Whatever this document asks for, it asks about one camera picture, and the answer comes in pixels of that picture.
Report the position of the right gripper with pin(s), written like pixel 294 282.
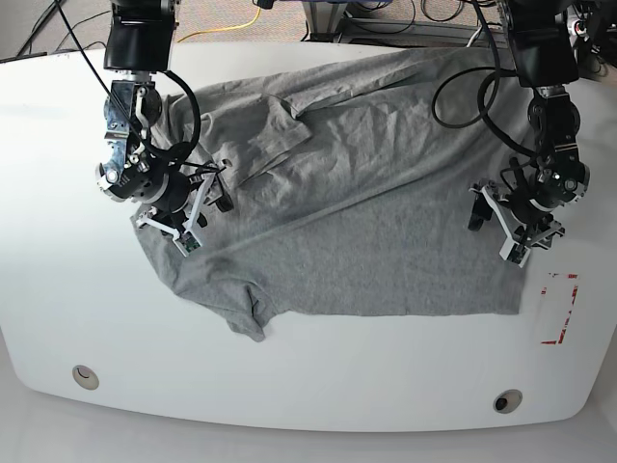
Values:
pixel 177 205

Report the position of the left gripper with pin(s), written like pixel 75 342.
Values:
pixel 518 217

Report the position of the grey t-shirt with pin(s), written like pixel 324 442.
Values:
pixel 349 198

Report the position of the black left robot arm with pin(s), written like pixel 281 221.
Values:
pixel 552 174

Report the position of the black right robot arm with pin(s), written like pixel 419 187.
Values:
pixel 139 46

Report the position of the red tape rectangle marking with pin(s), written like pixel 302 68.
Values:
pixel 557 302

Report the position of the right table grommet hole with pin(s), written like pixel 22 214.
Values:
pixel 508 401

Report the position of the table grommet hole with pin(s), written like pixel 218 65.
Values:
pixel 508 401
pixel 85 377

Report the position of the left table grommet hole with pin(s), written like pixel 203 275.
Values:
pixel 85 377

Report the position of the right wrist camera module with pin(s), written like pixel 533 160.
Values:
pixel 187 243

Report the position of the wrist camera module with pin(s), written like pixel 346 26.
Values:
pixel 514 252
pixel 187 243

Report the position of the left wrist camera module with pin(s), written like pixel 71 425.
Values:
pixel 514 252

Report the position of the aluminium frame structure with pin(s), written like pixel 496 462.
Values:
pixel 410 24

